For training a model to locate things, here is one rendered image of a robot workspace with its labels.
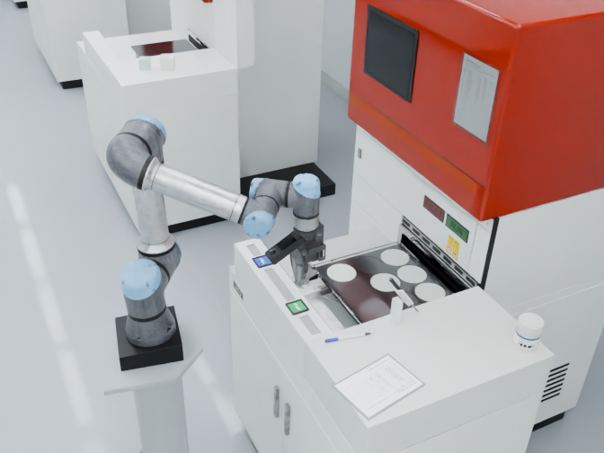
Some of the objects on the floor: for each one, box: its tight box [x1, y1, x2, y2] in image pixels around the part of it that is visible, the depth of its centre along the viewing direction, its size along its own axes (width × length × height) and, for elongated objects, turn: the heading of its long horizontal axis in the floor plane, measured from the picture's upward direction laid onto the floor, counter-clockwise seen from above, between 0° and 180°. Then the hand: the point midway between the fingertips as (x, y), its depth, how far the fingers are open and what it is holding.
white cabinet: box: [229, 269, 544, 453], centre depth 258 cm, size 64×96×82 cm, turn 24°
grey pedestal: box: [98, 317, 203, 453], centre depth 244 cm, size 51×44×82 cm
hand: (297, 282), depth 214 cm, fingers closed
